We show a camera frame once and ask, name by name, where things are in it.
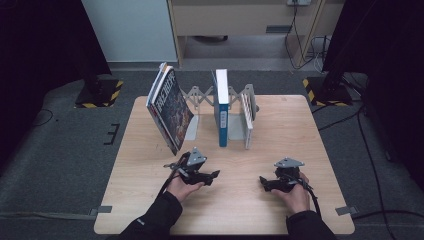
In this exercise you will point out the dark cover magazine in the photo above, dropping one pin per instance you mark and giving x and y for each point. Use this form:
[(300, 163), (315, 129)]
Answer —
[(173, 113)]

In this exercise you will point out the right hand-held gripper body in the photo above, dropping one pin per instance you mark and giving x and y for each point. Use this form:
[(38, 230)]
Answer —
[(283, 176)]

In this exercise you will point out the orange-cornered magazine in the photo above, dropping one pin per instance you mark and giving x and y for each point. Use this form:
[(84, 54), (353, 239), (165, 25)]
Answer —
[(162, 66)]

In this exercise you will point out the person's left hand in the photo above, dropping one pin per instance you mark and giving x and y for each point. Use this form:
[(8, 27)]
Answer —
[(183, 190)]

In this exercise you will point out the white caterpillar picture book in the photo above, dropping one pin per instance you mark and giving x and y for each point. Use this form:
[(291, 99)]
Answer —
[(248, 123)]

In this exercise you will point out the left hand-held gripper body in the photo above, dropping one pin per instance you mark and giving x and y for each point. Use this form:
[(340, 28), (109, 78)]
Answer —
[(193, 175)]

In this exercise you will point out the blue book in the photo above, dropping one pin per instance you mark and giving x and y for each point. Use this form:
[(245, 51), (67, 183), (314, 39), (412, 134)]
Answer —
[(222, 123)]

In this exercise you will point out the light wooden desk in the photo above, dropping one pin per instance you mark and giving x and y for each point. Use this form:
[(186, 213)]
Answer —
[(233, 20)]

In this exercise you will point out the portrait cover magazine red title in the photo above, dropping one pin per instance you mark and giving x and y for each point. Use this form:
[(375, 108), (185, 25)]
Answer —
[(155, 91)]

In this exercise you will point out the person's right hand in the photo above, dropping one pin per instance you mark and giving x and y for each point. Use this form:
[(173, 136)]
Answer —
[(296, 200)]

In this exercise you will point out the white cabinet panel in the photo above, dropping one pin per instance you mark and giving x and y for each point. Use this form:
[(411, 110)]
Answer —
[(133, 30)]

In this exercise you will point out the hazard-striped black stand base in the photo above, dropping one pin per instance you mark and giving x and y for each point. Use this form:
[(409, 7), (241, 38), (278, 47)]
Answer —
[(100, 93), (328, 95)]

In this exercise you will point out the grey tape piece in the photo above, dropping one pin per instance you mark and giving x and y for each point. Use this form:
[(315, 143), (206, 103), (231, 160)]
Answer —
[(101, 210), (346, 210)]

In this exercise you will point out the black curtain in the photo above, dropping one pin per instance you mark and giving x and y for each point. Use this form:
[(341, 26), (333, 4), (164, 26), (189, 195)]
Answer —
[(40, 50), (393, 66)]

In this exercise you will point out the expandable grey metal book rack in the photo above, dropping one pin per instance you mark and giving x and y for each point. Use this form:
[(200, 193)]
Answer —
[(235, 128)]

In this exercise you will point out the white power strip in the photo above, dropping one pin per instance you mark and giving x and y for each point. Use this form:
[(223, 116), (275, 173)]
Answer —
[(298, 2)]

